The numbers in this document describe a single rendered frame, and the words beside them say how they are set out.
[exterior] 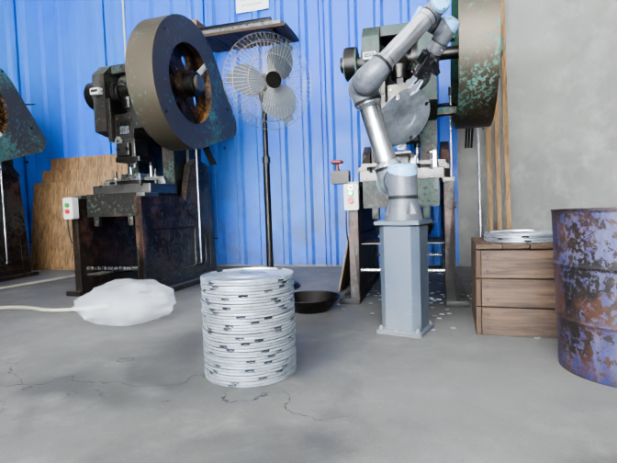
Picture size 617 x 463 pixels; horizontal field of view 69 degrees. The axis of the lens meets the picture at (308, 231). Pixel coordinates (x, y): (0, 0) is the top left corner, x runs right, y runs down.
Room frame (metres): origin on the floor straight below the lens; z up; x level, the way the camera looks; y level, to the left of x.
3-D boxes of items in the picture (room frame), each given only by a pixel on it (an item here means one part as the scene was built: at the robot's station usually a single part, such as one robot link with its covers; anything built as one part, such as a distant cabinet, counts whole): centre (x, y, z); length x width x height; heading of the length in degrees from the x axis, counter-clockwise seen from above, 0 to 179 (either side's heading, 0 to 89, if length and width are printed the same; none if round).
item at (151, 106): (3.38, 1.02, 0.87); 1.53 x 0.99 x 1.74; 163
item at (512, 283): (1.85, -0.88, 0.18); 0.40 x 0.38 x 0.35; 162
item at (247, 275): (1.42, 0.20, 0.31); 0.29 x 0.29 x 0.01
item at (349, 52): (2.65, -0.31, 1.31); 0.22 x 0.12 x 0.22; 165
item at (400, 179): (1.82, -0.38, 0.62); 0.13 x 0.12 x 0.14; 5
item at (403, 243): (1.82, -0.38, 0.23); 0.19 x 0.19 x 0.45; 59
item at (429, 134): (2.71, -0.58, 0.83); 0.79 x 0.43 x 1.34; 165
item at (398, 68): (2.57, -0.55, 1.27); 0.21 x 0.12 x 0.34; 165
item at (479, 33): (2.58, -0.90, 1.33); 1.03 x 0.28 x 0.82; 165
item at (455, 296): (2.63, -0.84, 0.45); 0.92 x 0.12 x 0.90; 165
